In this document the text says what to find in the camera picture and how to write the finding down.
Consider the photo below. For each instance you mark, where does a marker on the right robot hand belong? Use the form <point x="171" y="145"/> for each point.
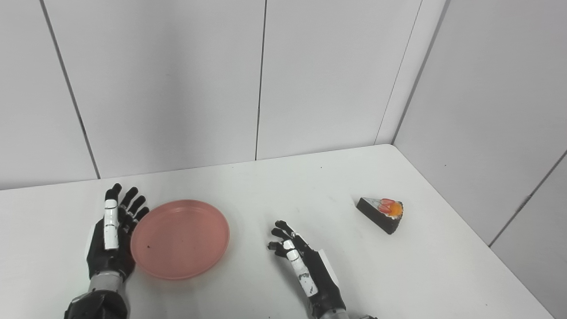
<point x="305" y="270"/>

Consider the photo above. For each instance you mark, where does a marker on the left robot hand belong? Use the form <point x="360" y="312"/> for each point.
<point x="110" y="239"/>

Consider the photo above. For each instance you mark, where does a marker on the pink plate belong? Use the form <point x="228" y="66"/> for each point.
<point x="180" y="239"/>

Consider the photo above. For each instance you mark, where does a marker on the chocolate cake slice with fruit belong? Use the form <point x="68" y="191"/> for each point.
<point x="383" y="213"/>

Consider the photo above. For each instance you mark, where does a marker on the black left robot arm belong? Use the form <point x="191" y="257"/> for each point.
<point x="99" y="299"/>

